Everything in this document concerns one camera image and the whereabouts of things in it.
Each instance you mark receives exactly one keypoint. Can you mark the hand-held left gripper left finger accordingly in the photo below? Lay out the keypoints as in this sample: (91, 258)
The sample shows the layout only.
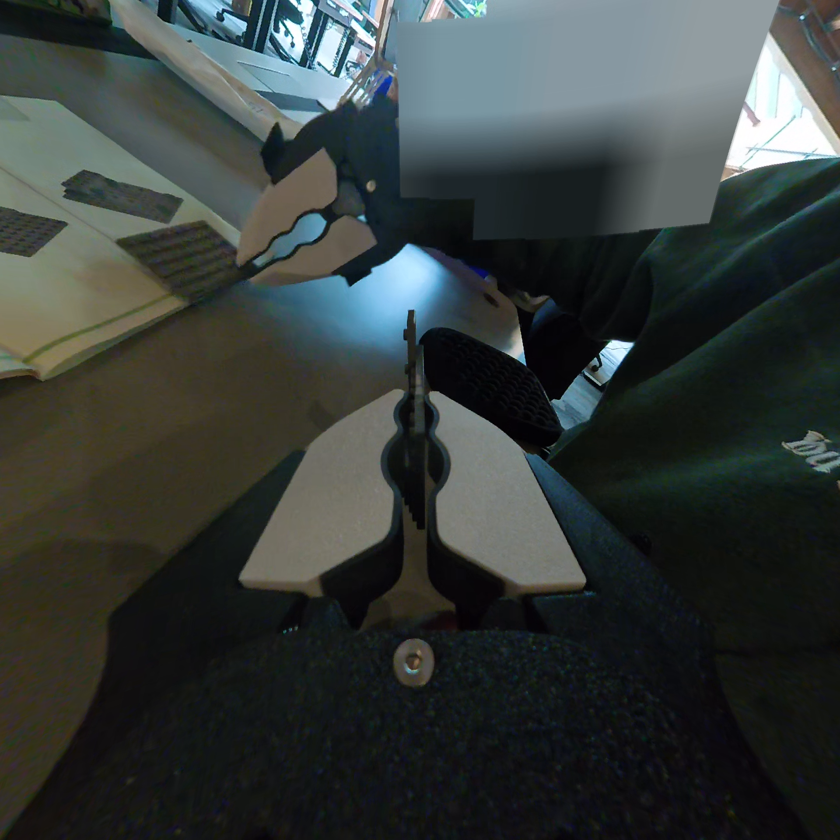
(328, 512)

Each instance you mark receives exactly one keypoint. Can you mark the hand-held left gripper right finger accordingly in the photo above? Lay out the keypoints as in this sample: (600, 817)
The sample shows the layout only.
(505, 518)

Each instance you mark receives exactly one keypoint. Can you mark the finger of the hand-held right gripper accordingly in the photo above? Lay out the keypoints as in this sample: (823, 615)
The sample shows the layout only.
(328, 253)
(289, 197)

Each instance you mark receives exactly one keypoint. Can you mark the dark grey studded brick plate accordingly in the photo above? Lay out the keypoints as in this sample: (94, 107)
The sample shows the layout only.
(177, 259)

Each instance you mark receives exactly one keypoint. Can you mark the grey brick plate assembly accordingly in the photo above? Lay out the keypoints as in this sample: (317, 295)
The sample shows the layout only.
(415, 394)

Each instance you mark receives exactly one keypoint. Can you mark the person's right forearm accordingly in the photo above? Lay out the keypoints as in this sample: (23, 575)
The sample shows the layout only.
(577, 275)

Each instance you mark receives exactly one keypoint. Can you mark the grey desk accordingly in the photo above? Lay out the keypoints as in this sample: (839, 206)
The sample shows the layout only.
(197, 426)

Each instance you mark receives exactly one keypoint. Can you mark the wooden easel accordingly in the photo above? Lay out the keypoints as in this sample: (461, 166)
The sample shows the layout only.
(371, 72)

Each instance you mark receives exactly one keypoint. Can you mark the black dimpled tray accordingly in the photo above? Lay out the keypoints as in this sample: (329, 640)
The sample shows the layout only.
(485, 380)

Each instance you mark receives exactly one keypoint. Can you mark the open instruction booklet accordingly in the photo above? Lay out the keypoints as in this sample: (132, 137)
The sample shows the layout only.
(65, 295)

